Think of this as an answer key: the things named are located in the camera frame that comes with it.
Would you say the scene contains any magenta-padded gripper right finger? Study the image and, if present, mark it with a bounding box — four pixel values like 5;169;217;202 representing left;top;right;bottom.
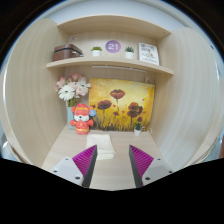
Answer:
128;144;174;188

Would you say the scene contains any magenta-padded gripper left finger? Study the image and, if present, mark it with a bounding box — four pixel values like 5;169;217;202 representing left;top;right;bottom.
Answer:
50;144;98;189

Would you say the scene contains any small plant in white pot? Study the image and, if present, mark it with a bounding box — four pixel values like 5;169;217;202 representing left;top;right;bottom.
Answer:
133;121;143;137

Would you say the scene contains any red plush toy figure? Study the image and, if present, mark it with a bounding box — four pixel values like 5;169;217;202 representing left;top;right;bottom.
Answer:
69;103;98;136

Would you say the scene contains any light blue vase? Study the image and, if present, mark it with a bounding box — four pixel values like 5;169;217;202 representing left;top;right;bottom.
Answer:
66;105;76;131

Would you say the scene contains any yellow poppy flower painting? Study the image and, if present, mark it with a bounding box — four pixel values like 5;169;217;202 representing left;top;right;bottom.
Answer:
88;78;156;133

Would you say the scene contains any pink and white flower bouquet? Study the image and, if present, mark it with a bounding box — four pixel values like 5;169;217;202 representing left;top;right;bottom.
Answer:
55;72;92;108

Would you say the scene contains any wooden shelf unit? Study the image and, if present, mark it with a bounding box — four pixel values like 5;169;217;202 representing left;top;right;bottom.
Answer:
45;14;175;76

